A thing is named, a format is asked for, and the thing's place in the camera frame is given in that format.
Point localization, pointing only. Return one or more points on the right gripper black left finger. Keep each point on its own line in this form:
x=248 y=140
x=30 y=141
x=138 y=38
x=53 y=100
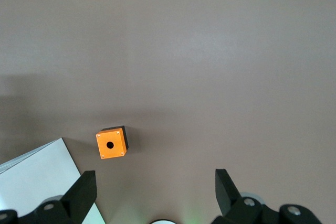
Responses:
x=78 y=195

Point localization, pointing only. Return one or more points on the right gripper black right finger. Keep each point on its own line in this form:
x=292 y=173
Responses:
x=228 y=195

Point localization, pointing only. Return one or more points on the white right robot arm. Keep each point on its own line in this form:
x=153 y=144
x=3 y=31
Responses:
x=164 y=222

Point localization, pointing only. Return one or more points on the white drawer cabinet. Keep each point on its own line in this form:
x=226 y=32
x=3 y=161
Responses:
x=39 y=169

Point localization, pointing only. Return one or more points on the orange black button enclosure box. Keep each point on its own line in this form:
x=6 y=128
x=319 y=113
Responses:
x=115 y=153

